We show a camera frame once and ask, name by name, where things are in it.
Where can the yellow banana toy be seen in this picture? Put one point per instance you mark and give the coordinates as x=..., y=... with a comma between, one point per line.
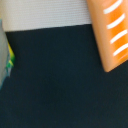
x=11, y=61

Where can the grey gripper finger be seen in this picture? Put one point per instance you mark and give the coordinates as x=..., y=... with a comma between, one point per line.
x=4, y=55

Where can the orange bread loaf toy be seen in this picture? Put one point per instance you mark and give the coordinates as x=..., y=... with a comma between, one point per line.
x=110, y=26

